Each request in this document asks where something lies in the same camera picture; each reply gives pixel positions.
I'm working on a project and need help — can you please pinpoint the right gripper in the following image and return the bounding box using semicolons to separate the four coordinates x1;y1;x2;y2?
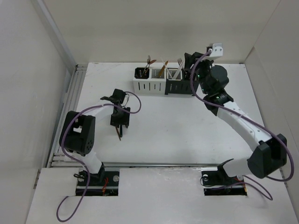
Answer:
184;51;215;95

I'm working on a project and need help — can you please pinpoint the gold knife green handle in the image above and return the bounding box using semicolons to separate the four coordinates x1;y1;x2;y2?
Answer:
158;61;169;77
119;125;123;138

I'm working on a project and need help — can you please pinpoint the rose gold metal fork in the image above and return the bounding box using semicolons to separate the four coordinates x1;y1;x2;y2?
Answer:
178;58;185;74

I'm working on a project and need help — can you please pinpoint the silver metal spoon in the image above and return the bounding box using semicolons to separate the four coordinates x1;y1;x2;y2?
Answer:
143;55;151;74

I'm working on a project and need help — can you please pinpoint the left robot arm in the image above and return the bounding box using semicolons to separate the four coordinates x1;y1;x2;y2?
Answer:
59;89;130;186

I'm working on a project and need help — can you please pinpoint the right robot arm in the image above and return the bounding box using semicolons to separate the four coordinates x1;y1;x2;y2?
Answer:
184;49;288;184

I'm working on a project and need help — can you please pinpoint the black slotted insert bin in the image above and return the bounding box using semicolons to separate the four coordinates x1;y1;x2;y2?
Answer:
182;69;198;81

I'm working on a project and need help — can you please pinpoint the white slotted insert bin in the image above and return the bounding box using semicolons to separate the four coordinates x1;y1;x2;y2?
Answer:
166;68;182;80

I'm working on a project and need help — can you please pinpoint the black insert bin left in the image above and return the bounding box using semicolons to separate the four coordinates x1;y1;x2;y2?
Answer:
134;67;150;79

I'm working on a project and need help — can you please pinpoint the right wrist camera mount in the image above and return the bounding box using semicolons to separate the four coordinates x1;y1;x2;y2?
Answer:
206;43;223;60

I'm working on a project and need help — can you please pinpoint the black utensil holder frame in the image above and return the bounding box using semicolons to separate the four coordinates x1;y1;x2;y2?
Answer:
165;77;193;95

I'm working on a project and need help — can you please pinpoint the white utensil holder frame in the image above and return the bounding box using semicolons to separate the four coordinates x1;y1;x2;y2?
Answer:
133;78;166;95

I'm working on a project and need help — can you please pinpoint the aluminium rail front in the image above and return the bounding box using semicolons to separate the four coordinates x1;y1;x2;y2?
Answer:
48;160;218;168

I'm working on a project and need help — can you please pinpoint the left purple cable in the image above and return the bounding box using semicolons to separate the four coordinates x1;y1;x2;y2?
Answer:
57;91;142;221

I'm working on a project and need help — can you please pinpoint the purple cable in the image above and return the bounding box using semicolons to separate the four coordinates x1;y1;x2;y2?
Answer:
57;91;142;221
190;48;294;201

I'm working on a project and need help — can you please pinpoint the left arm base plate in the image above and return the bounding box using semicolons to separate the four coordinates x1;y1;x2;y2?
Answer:
73;170;120;196

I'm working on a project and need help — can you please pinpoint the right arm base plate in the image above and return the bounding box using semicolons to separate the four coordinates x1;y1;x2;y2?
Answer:
200;170;247;196

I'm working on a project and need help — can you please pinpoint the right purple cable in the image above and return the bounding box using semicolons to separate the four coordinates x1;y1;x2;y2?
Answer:
190;48;294;201

